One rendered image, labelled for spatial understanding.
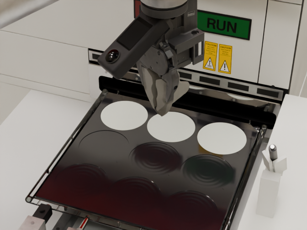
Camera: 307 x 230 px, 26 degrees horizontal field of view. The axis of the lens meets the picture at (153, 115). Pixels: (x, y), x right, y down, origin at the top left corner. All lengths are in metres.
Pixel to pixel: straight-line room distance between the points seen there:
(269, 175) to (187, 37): 0.26
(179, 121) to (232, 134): 0.11
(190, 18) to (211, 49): 0.35
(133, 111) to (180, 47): 0.43
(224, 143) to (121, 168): 0.22
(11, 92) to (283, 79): 0.69
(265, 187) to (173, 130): 0.35
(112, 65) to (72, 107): 0.60
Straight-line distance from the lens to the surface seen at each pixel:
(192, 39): 1.03
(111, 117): 1.42
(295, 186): 1.19
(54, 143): 1.49
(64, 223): 1.27
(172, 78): 1.03
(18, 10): 0.77
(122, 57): 0.99
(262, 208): 1.12
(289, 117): 1.34
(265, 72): 1.38
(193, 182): 1.27
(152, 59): 1.04
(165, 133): 1.37
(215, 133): 1.38
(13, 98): 1.71
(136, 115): 1.42
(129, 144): 1.35
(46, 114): 1.57
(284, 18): 1.31
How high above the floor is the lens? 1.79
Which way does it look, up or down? 39 degrees down
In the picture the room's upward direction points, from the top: straight up
